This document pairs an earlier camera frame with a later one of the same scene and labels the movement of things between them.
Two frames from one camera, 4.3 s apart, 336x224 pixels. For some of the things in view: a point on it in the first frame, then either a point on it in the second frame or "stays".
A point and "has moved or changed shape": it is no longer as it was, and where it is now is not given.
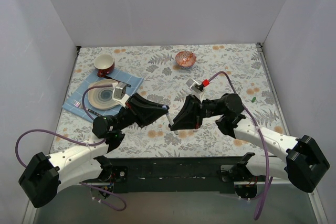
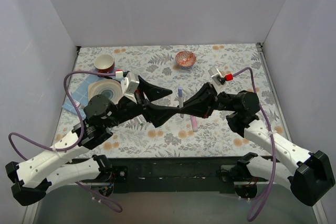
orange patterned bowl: [185, 59] stays
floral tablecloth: [238, 69] stays
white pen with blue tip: [171, 121] has moved or changed shape
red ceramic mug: [105, 63] stays
